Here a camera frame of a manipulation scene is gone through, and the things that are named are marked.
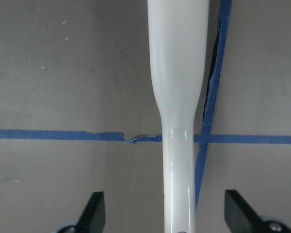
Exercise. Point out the beige hand brush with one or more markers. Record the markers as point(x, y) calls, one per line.
point(177, 47)

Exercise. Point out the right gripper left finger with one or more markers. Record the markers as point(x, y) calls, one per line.
point(92, 219)

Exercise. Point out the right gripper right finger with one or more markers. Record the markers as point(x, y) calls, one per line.
point(240, 217)

